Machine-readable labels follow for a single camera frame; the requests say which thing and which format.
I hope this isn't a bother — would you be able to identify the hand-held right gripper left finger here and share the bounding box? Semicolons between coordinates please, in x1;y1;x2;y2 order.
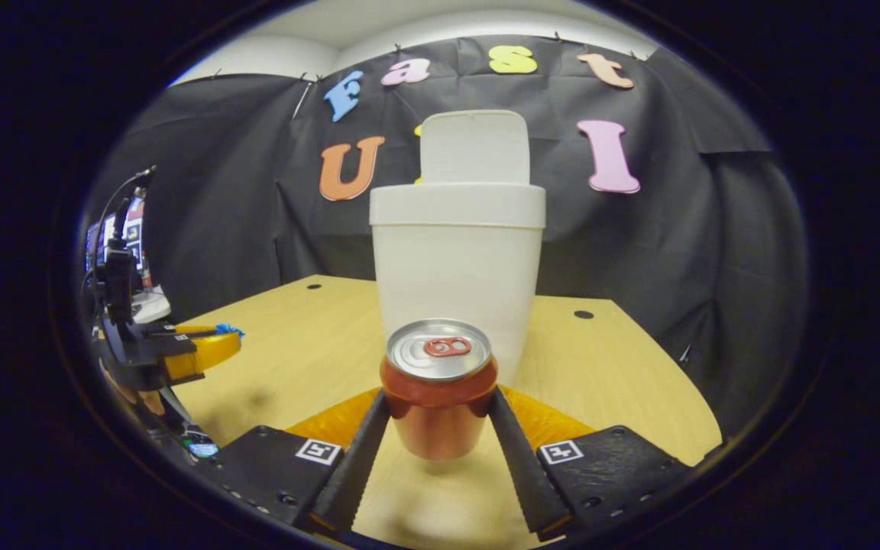
215;386;391;533

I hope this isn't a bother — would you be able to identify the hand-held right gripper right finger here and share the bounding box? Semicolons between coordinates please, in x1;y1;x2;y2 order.
486;384;693;535

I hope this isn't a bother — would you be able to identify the red pop can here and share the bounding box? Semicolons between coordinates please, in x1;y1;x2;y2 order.
379;319;499;461

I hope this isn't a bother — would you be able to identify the white desktop garbage bin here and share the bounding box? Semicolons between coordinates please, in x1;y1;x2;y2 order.
369;109;547;387

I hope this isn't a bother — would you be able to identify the wooden desktop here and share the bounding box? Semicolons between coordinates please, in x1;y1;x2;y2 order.
173;275;723;549

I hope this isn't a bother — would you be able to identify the white side table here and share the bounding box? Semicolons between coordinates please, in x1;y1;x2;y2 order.
133;286;172;324

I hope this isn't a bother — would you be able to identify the computer monitor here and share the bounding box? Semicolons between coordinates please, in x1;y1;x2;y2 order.
87;197;145;272

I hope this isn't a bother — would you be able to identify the black backdrop cloth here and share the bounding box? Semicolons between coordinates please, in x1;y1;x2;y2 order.
85;34;807;436

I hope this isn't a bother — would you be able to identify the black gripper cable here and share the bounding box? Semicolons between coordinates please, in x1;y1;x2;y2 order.
91;165;158;306

